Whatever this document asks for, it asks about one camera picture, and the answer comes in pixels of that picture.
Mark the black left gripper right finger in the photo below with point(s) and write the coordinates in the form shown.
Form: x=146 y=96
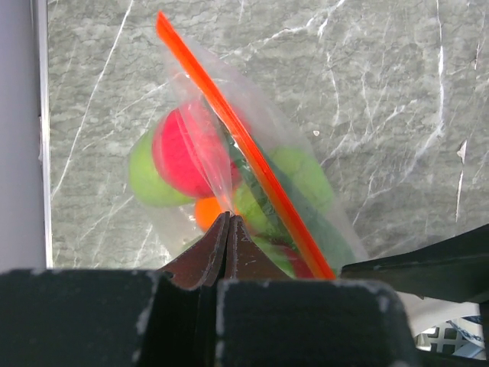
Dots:
x=252 y=258

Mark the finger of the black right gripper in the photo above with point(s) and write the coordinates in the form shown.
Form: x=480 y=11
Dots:
x=455 y=269

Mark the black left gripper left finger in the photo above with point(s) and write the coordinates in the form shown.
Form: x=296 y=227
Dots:
x=201 y=263

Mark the orange fake tangerine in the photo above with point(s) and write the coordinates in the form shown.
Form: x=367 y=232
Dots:
x=207 y=210

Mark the green fake chili pepper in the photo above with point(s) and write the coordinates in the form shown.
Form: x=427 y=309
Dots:
x=306 y=185

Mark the green fake apple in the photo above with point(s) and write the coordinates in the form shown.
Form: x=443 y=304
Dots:
x=144 y=180

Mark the pink red fake peach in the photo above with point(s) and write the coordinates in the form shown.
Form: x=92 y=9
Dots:
x=190 y=155

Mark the clear orange zip top bag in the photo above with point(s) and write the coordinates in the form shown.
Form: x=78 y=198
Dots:
x=256 y=125

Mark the blue floral white bowl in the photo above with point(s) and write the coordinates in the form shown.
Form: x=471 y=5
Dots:
x=470 y=328

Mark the white round dish basket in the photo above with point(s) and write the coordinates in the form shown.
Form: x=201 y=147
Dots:
x=444 y=339

